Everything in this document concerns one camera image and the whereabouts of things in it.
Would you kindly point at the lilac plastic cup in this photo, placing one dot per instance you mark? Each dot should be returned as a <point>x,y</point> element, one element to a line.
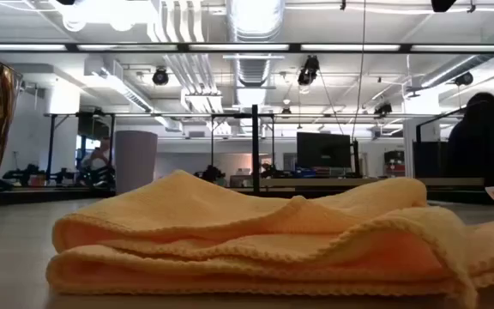
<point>135,163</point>

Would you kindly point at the person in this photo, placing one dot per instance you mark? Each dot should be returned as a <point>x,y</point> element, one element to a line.
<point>483,146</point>
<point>98,156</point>

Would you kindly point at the black partition panel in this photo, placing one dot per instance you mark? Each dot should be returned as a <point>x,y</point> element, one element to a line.
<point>429,159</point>

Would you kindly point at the red tool cabinet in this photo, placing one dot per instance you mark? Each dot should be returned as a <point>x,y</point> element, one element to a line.
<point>394,163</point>

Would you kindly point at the black computer monitor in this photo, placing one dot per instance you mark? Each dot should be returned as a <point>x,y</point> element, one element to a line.
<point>324,150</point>

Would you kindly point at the orange folded cloth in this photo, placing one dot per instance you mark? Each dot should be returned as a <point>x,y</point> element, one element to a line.
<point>230,240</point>

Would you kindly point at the black ceiling camera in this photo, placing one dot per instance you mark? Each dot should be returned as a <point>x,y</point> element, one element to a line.
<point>464,79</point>
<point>383,109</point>
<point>308,70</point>
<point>160,77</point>

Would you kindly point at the silver ventilation duct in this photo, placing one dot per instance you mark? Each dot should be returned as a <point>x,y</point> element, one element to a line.
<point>255,21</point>

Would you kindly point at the black shelf divider post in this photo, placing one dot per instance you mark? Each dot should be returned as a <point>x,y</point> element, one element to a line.
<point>255,146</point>

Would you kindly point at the black background station frame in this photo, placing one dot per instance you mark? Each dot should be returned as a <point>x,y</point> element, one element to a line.
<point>51,146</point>

